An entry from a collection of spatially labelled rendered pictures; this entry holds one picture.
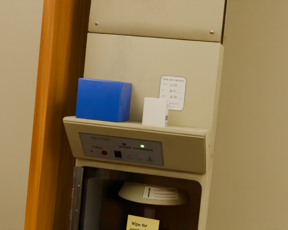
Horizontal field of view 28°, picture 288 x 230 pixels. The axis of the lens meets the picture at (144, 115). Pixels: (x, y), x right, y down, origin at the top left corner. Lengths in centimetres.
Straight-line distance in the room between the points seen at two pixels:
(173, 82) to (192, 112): 8
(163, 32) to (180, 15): 5
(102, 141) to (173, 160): 17
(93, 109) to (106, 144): 9
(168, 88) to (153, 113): 10
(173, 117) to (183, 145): 11
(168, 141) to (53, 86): 31
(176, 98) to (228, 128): 45
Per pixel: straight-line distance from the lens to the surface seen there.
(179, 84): 133
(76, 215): 141
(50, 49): 133
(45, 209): 141
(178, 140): 124
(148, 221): 137
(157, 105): 126
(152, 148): 127
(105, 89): 126
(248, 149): 176
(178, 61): 134
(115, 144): 129
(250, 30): 176
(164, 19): 135
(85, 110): 128
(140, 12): 137
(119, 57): 137
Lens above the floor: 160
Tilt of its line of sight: 3 degrees down
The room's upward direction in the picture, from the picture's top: 5 degrees clockwise
